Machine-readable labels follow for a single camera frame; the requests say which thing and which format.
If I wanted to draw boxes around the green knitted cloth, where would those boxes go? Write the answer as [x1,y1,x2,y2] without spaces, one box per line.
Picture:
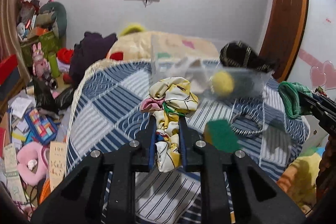
[278,81,313,119]

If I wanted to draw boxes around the black white braided cord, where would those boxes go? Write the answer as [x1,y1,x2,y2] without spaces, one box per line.
[228,108,265,138]

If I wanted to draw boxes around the green yellow sponge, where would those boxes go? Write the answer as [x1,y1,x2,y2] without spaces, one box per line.
[203,119,240,153]

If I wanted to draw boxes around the black pouch with chain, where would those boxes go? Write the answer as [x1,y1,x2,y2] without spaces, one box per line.
[219,41,276,73]

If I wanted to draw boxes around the yellow felt ball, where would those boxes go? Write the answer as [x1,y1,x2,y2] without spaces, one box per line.
[211,71,235,97]

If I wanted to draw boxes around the yellow floral fabric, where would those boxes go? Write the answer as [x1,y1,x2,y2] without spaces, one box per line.
[140,77,199,173]

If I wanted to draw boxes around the white cloth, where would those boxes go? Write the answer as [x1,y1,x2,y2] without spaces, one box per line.
[166,57,209,94]

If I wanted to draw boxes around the pink neck pillow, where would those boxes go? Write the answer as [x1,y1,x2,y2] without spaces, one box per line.
[17,141,50,186]

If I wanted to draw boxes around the colourful block puzzle box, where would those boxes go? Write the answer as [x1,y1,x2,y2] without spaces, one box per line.
[24,108,58,145]

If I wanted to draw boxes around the blue white patterned tablecloth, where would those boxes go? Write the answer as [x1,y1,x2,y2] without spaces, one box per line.
[65,58,310,224]

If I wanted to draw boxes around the clear plastic storage box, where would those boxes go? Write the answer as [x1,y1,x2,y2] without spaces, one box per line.
[150,34,272,100]

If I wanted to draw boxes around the green cylinder bottle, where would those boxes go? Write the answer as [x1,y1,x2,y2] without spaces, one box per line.
[48,51,60,78]

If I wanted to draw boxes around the pink rabbit toy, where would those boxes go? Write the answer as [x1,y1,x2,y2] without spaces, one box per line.
[32,42,50,79]

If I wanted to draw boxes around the red plush item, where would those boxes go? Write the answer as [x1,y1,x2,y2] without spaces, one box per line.
[56,48,74,65]

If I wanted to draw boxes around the red box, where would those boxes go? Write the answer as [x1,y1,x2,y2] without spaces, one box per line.
[0,54,18,85]

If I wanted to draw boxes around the dark purple garment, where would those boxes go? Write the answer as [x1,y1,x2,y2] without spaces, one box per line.
[69,31,117,86]

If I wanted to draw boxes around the green cardboard box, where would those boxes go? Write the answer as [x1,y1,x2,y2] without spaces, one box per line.
[21,31,63,67]

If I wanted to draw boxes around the beige patterned quilt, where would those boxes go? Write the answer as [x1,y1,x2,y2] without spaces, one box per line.
[106,31,219,61]

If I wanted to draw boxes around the yellow fluffy plush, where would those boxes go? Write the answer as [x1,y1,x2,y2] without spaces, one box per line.
[119,23,146,37]

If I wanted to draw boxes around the teal grey plush toy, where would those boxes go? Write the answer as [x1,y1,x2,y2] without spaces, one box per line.
[40,2,67,38]

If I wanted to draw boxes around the pink heart wall stickers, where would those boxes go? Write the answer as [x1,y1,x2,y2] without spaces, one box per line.
[298,50,335,90]

